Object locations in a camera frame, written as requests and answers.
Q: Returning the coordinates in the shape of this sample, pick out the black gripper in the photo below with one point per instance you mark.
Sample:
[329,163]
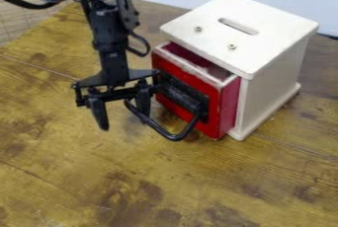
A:
[115,82]

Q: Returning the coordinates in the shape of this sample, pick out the black metal drawer handle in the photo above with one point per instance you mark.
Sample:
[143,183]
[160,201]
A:
[163,129]

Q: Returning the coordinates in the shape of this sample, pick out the red drawer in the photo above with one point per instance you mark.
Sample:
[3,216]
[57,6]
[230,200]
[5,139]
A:
[192,82]

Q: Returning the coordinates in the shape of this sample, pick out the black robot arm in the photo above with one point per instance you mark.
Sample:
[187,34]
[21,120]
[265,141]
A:
[112,20]

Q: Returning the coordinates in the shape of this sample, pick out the white wooden box cabinet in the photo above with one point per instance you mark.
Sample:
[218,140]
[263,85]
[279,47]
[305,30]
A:
[256,42]

